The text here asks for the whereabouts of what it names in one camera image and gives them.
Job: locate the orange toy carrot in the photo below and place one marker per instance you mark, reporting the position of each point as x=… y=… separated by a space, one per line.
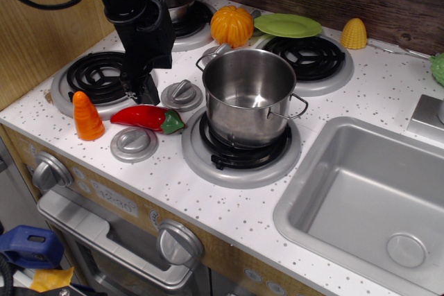
x=89 y=125

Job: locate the lower grey stove knob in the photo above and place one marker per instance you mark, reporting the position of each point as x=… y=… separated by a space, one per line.
x=133 y=145

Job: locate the back right black burner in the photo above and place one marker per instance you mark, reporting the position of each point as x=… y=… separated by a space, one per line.
x=322 y=65

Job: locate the green toy vegetable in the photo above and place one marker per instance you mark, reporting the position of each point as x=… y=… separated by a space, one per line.
x=437 y=67

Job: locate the upper grey stove knob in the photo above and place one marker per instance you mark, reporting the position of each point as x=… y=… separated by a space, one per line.
x=182 y=96

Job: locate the yellow toy corn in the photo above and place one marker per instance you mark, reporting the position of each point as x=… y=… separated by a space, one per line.
x=354 y=35

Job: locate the green plastic plate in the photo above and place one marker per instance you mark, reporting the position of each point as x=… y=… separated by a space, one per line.
x=287 y=25

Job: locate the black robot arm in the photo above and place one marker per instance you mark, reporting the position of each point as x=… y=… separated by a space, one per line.
x=116 y=10

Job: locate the black burner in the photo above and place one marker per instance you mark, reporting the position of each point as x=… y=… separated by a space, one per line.
x=191 y=23
x=97 y=75
x=236 y=168
x=322 y=65

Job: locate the grey toy sink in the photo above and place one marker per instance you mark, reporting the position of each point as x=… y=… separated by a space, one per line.
x=370 y=200

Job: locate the oven knob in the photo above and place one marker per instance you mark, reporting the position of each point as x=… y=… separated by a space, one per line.
x=50 y=172
x=177 y=244

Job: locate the front left black burner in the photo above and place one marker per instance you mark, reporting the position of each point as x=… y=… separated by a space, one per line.
x=97 y=75

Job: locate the red toy chili pepper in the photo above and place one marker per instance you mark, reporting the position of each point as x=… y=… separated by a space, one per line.
x=157 y=119

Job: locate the left oven knob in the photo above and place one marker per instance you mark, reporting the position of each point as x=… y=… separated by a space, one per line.
x=50 y=172

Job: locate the front right black burner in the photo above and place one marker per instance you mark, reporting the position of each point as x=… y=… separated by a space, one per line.
x=236 y=168

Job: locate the blue clamp tool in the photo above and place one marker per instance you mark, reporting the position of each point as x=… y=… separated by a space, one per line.
x=32 y=247

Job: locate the large steel pot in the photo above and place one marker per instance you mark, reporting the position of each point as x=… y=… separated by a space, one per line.
x=248 y=94

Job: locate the right oven knob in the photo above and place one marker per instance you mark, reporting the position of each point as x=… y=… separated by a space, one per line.
x=177 y=244

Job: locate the yellow cloth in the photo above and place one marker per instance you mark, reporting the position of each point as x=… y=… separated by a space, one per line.
x=50 y=279

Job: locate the grey faucet base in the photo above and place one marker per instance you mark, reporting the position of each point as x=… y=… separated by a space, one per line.
x=427 y=118

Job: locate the back left black burner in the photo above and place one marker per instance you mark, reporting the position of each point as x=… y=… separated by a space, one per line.
x=191 y=23

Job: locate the grey oven door handle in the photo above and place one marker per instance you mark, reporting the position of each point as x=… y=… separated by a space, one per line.
x=118 y=258

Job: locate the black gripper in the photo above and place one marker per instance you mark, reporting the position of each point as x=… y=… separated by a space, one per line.
x=147 y=36

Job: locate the hidden grey stove knob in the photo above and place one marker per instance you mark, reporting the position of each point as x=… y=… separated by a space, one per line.
x=211 y=53

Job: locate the orange toy pumpkin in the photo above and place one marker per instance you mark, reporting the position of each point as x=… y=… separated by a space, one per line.
x=231 y=25

